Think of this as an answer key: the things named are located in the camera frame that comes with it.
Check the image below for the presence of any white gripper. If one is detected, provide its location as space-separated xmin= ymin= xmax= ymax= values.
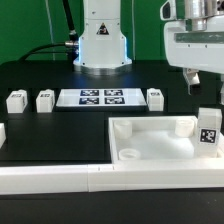
xmin=164 ymin=19 xmax=224 ymax=105

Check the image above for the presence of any white square tabletop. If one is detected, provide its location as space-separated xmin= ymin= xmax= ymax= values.
xmin=108 ymin=116 xmax=224 ymax=163

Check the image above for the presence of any white left obstacle bar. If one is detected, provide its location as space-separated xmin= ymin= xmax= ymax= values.
xmin=0 ymin=123 xmax=6 ymax=149

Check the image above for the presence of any white obstacle bar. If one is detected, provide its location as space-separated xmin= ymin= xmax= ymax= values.
xmin=0 ymin=159 xmax=224 ymax=195
xmin=0 ymin=123 xmax=6 ymax=149

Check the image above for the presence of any white front obstacle bar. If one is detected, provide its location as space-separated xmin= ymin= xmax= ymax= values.
xmin=0 ymin=159 xmax=224 ymax=195

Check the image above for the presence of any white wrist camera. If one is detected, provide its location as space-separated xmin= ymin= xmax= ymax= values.
xmin=160 ymin=0 xmax=185 ymax=21

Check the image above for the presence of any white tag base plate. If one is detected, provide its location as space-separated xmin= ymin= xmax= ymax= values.
xmin=56 ymin=88 xmax=146 ymax=108

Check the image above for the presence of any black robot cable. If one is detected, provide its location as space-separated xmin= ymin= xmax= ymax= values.
xmin=18 ymin=0 xmax=80 ymax=62

